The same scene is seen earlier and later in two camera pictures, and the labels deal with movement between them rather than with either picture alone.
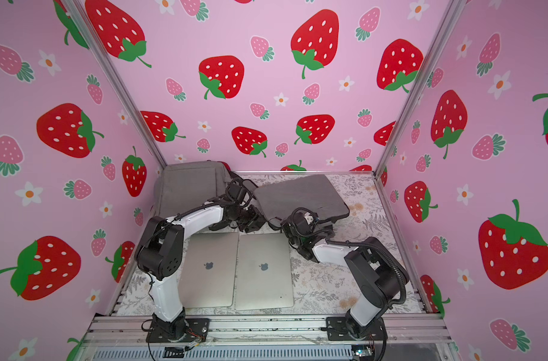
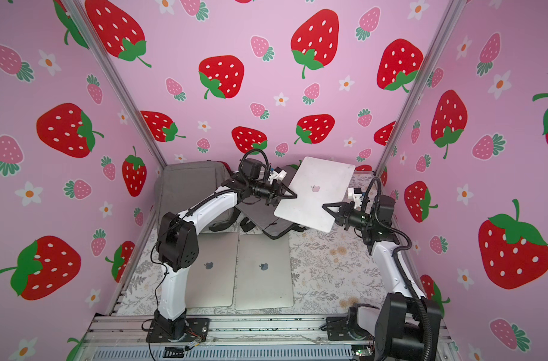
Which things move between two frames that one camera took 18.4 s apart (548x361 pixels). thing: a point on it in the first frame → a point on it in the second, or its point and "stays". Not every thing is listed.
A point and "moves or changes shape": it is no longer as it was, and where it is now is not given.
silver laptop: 263,279 stays
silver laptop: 208,270 stays
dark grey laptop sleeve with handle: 277,199 moves or changes shape
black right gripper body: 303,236 → 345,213
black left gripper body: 248,217 → 266,192
